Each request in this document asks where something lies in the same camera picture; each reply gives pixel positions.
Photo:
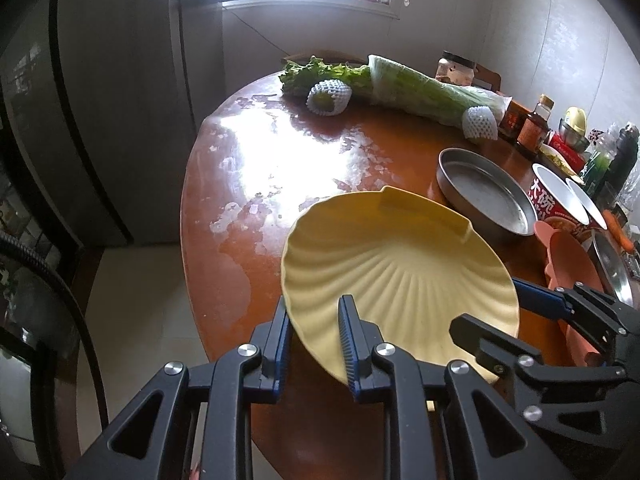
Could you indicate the dark refrigerator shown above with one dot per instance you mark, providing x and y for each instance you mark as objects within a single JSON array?
[{"x": 98, "y": 118}]

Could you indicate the orange carrot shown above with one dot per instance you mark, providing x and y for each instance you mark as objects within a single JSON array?
[{"x": 617, "y": 232}]

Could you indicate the yellow shell-shaped plate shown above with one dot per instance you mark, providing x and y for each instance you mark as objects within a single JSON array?
[{"x": 411, "y": 264}]

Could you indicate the foam-netted fruit left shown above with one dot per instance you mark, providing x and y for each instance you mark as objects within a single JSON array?
[{"x": 329, "y": 97}]

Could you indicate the clear jar black lid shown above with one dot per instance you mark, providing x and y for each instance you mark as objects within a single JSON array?
[{"x": 453, "y": 69}]

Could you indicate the red packet box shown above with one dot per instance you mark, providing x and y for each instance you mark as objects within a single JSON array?
[{"x": 574, "y": 160}]

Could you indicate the black thermos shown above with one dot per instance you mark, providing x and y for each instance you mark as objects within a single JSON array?
[{"x": 624, "y": 160}]

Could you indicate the wrapped napa cabbage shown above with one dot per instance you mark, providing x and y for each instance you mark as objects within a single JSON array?
[{"x": 398, "y": 86}]

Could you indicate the yellow object in bowl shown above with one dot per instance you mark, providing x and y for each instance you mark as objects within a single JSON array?
[{"x": 576, "y": 118}]

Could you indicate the foam-netted fruit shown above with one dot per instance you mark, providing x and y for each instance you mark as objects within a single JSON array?
[
  {"x": 329, "y": 97},
  {"x": 479, "y": 124}
]

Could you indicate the round metal pan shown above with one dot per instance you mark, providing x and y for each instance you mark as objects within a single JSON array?
[{"x": 484, "y": 193}]

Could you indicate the white dish of food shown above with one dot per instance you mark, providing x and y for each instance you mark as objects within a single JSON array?
[{"x": 554, "y": 161}]

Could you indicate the red chili sauce jar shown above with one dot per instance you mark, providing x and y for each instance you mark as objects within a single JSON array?
[{"x": 513, "y": 121}]

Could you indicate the brown sauce bottle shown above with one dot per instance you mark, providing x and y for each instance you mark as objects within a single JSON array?
[{"x": 535, "y": 127}]

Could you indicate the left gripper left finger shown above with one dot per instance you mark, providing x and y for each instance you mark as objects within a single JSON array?
[{"x": 153, "y": 435}]

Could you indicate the small steel bowl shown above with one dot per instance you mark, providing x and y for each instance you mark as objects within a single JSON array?
[{"x": 575, "y": 140}]

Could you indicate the green liquid plastic bottle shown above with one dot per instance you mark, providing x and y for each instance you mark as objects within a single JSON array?
[{"x": 601, "y": 157}]

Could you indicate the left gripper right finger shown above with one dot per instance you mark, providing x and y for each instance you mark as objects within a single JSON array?
[{"x": 440, "y": 421}]

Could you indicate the red instant noodle bowl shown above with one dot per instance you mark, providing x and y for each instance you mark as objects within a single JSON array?
[{"x": 554, "y": 202}]

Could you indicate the green lettuce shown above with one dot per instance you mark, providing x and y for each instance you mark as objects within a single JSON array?
[{"x": 298, "y": 79}]

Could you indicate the foam-netted fruit right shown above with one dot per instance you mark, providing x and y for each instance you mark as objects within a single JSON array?
[{"x": 479, "y": 124}]

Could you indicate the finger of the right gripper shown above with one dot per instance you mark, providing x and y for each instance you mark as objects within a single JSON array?
[
  {"x": 610, "y": 326},
  {"x": 506, "y": 356}
]

